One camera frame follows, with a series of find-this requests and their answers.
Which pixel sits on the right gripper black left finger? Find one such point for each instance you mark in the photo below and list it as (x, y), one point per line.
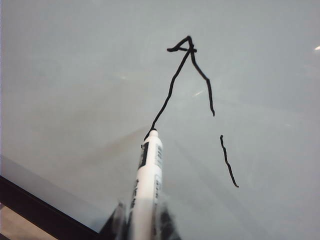
(117, 225)

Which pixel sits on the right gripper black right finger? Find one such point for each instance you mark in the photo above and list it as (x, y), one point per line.
(166, 222)

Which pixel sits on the white whiteboard marker pen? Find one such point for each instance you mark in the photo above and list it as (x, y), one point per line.
(143, 195)

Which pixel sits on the white glass whiteboard black frame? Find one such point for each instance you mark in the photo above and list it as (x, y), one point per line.
(75, 75)

